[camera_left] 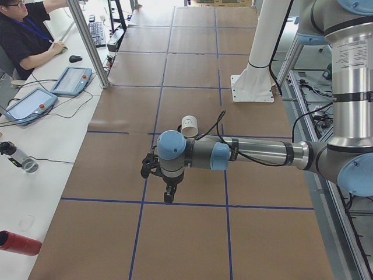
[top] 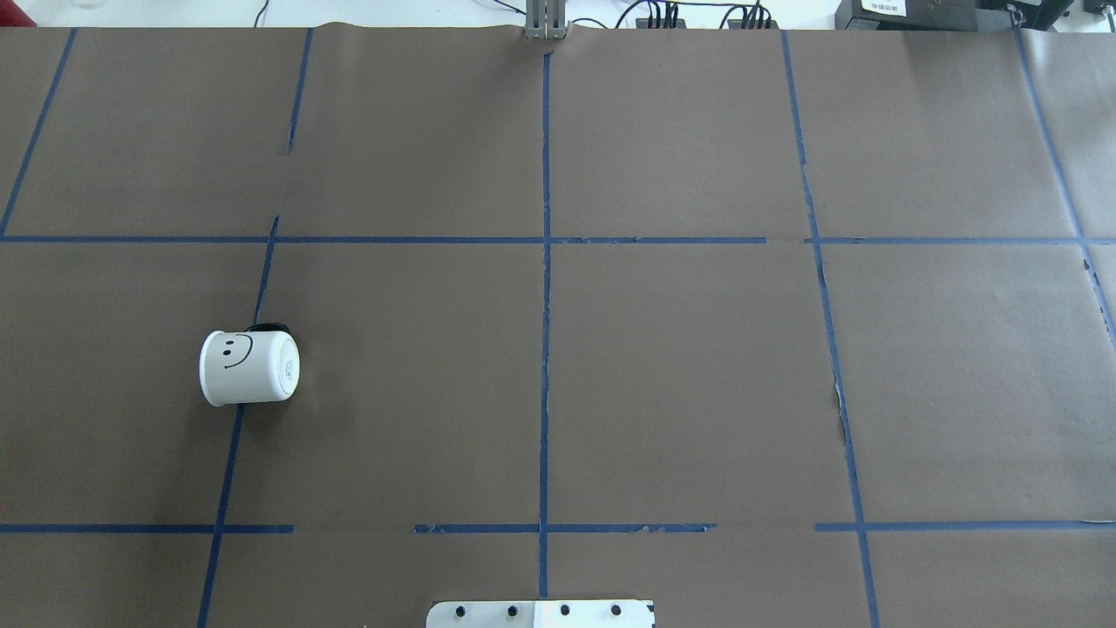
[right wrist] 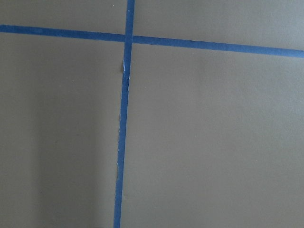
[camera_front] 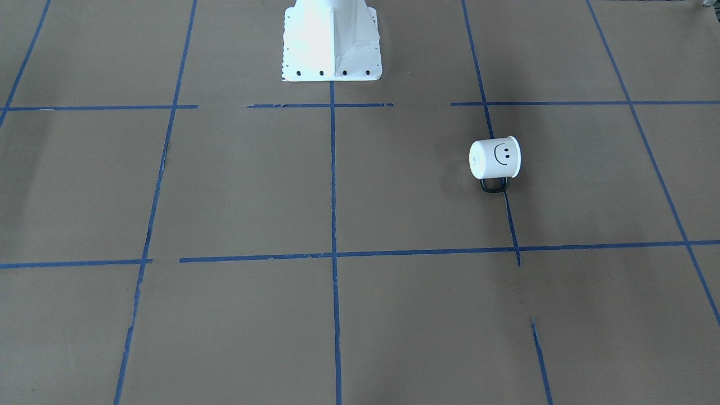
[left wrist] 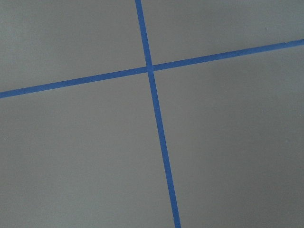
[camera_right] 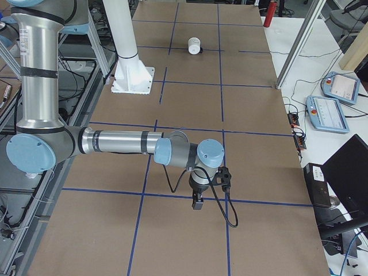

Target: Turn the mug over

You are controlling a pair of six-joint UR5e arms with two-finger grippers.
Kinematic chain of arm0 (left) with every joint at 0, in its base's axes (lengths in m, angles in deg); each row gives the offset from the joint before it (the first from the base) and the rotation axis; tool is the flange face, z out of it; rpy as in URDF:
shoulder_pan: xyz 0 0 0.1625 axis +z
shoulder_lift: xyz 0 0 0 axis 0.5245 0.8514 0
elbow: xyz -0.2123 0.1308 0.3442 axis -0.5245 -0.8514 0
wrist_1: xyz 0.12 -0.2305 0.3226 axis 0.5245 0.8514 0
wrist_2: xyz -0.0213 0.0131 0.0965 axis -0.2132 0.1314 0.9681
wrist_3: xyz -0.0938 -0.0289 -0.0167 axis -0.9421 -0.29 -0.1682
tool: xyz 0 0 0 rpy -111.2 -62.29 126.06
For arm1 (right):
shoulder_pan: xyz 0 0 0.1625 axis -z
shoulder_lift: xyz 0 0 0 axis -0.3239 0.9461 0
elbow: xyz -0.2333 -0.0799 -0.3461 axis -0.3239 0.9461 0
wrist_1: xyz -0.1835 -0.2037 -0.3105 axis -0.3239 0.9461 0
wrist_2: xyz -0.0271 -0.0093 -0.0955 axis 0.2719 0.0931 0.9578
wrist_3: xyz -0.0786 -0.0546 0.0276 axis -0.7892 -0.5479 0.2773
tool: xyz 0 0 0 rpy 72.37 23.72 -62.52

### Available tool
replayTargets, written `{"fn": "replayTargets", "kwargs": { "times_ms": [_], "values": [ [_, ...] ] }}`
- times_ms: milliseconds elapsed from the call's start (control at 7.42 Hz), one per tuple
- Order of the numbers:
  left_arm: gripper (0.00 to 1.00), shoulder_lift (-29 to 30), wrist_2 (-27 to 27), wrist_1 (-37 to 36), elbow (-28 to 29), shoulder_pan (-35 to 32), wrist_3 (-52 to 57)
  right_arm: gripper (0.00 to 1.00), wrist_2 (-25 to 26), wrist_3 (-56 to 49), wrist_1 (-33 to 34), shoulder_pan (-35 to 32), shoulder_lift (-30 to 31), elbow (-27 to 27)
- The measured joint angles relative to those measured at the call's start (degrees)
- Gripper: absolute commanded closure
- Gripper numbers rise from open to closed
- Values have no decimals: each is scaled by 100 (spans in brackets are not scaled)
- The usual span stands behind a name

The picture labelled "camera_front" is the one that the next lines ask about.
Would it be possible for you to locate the white smiley mug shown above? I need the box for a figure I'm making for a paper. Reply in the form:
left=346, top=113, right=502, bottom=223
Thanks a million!
left=469, top=136, right=522, bottom=194

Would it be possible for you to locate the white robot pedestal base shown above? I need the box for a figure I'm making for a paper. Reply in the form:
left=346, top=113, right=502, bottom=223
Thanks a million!
left=281, top=1, right=383, bottom=82

